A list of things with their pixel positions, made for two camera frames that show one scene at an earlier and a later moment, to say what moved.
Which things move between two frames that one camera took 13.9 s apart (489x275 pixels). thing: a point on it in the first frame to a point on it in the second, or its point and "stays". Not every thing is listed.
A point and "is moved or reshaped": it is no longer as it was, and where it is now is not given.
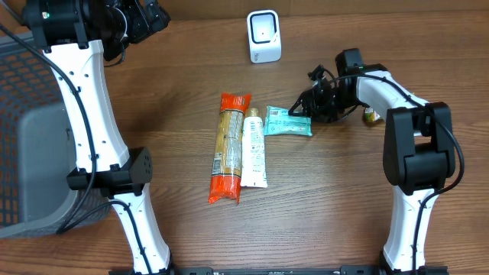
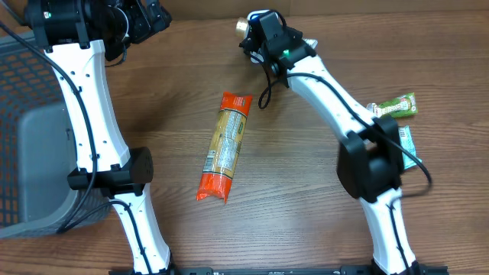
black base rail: x=284 y=270 stays
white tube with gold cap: x=254 y=172 to x=242 y=26
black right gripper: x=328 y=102 to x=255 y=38
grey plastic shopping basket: x=37 y=148 stays
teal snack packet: x=278 y=121 is moved or reshaped
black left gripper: x=144 y=27 stays
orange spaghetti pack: x=226 y=171 is moved or reshaped
